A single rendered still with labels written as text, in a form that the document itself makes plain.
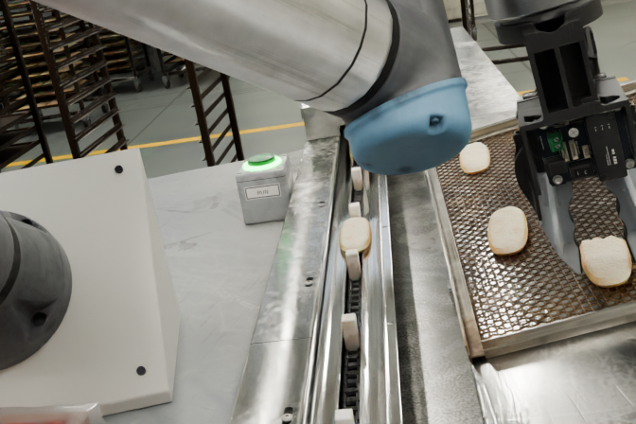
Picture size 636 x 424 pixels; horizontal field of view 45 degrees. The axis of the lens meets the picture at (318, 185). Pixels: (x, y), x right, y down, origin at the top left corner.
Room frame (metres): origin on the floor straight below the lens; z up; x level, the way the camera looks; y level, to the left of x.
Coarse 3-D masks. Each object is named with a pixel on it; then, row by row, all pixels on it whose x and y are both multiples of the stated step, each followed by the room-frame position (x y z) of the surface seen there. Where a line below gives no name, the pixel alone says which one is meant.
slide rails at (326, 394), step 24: (336, 192) 0.99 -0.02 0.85; (336, 216) 0.90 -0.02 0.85; (336, 240) 0.83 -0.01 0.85; (336, 264) 0.76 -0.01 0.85; (336, 288) 0.70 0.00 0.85; (336, 312) 0.65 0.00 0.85; (336, 336) 0.61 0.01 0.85; (336, 360) 0.57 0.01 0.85; (336, 384) 0.53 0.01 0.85; (360, 384) 0.53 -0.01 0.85; (384, 384) 0.52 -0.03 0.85; (312, 408) 0.51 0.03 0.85; (336, 408) 0.50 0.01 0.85; (360, 408) 0.50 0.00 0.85; (384, 408) 0.49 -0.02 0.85
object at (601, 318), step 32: (512, 128) 0.95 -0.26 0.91; (512, 160) 0.85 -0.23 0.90; (448, 192) 0.81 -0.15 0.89; (576, 192) 0.70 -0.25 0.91; (608, 192) 0.68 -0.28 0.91; (448, 224) 0.72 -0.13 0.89; (448, 256) 0.65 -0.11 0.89; (480, 256) 0.63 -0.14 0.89; (544, 256) 0.60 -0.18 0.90; (480, 288) 0.58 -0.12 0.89; (544, 288) 0.54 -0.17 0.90; (576, 288) 0.53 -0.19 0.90; (608, 288) 0.51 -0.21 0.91; (576, 320) 0.47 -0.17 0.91; (608, 320) 0.47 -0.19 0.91; (480, 352) 0.48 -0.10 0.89
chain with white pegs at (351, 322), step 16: (352, 176) 1.02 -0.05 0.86; (352, 208) 0.88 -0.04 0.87; (352, 256) 0.74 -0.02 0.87; (352, 272) 0.74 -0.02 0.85; (352, 288) 0.73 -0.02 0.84; (352, 304) 0.69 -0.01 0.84; (352, 320) 0.60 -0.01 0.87; (352, 336) 0.60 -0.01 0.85; (352, 352) 0.60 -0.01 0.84; (352, 368) 0.57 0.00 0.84; (352, 384) 0.55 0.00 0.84; (352, 400) 0.52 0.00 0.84; (336, 416) 0.46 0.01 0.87; (352, 416) 0.46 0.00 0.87
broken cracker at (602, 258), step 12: (588, 240) 0.58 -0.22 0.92; (600, 240) 0.57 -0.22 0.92; (612, 240) 0.56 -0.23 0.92; (624, 240) 0.57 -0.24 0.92; (588, 252) 0.56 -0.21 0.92; (600, 252) 0.55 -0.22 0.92; (612, 252) 0.55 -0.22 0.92; (624, 252) 0.54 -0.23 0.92; (588, 264) 0.54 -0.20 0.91; (600, 264) 0.53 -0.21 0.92; (612, 264) 0.53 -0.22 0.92; (624, 264) 0.53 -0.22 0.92; (588, 276) 0.53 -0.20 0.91; (600, 276) 0.52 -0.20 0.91; (612, 276) 0.52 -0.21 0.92; (624, 276) 0.51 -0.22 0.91
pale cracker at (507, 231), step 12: (492, 216) 0.69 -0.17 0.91; (504, 216) 0.68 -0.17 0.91; (516, 216) 0.67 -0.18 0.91; (492, 228) 0.66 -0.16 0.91; (504, 228) 0.65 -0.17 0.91; (516, 228) 0.64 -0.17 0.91; (492, 240) 0.64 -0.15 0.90; (504, 240) 0.63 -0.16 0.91; (516, 240) 0.62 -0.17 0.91; (504, 252) 0.62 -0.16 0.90; (516, 252) 0.62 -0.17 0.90
